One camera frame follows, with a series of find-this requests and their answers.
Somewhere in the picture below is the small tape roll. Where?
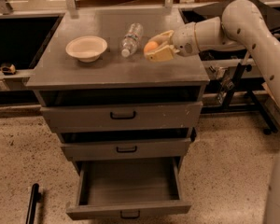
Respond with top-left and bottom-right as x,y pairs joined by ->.
0,63 -> 16,75

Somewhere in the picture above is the black stand table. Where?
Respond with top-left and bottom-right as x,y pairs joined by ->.
192,0 -> 280,136

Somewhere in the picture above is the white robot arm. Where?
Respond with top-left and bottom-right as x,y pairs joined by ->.
144,0 -> 280,224

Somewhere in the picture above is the grey drawer cabinet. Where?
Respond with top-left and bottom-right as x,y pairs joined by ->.
26,6 -> 211,221

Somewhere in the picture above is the clear plastic water bottle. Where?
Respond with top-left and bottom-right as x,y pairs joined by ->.
121,23 -> 144,58

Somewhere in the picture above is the grey middle drawer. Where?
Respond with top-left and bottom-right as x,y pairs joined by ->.
61,138 -> 190,161

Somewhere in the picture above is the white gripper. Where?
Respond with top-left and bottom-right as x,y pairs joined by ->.
144,22 -> 200,62

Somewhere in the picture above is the grey bottom drawer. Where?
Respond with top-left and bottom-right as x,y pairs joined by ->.
66,158 -> 190,220

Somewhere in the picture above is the black bar on floor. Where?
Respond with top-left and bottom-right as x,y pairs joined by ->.
25,183 -> 41,224

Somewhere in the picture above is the grey drawer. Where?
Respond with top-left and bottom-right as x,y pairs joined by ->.
41,102 -> 203,133
66,158 -> 190,220
61,138 -> 190,161

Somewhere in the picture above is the orange fruit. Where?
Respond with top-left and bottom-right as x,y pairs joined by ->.
144,41 -> 159,53

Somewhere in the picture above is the grey top drawer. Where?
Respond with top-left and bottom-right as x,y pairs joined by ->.
41,102 -> 203,133

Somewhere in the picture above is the white paper bowl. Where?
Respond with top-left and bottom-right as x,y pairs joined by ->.
65,35 -> 107,63

